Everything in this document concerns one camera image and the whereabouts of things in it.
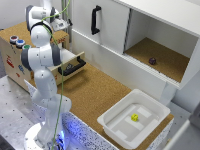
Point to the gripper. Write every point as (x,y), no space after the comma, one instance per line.
(61,24)

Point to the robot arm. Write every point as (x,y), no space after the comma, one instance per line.
(43,83)

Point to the purple block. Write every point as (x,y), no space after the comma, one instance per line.
(152,61)

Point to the yellow block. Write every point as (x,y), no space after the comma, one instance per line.
(134,117)

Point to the wooden drawer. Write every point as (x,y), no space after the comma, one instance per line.
(68,57)

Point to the green button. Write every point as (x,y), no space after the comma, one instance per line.
(26,47)

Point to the blue button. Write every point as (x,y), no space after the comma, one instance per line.
(20,42)

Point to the white sliding door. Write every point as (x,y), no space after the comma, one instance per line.
(111,23)

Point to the red button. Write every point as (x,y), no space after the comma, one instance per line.
(13,38)

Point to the wooden drawer box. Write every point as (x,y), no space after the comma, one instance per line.
(13,66)

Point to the white cabinet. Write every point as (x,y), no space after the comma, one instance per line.
(146,78)

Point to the white plastic box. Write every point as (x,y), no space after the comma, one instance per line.
(115,125)

